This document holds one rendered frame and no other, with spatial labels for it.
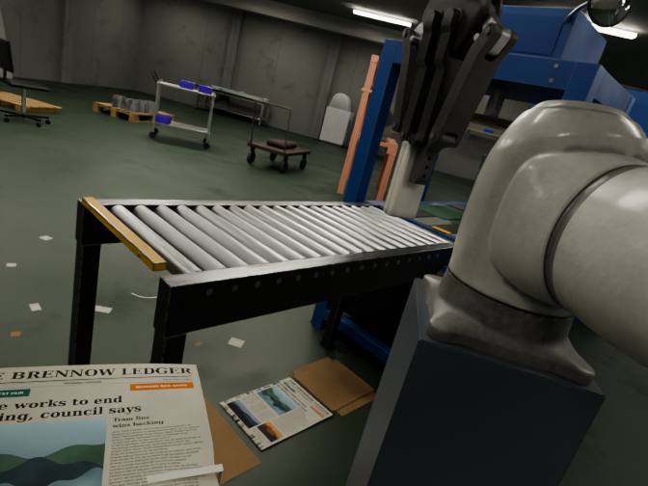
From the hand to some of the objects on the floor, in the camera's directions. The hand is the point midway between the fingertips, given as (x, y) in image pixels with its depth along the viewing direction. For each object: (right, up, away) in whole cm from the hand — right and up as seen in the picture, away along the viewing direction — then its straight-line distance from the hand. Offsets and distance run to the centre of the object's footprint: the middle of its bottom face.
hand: (409, 180), depth 42 cm
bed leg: (-57, -87, +73) cm, 127 cm away
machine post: (+49, -86, +160) cm, 188 cm away
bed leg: (-91, -68, +104) cm, 154 cm away
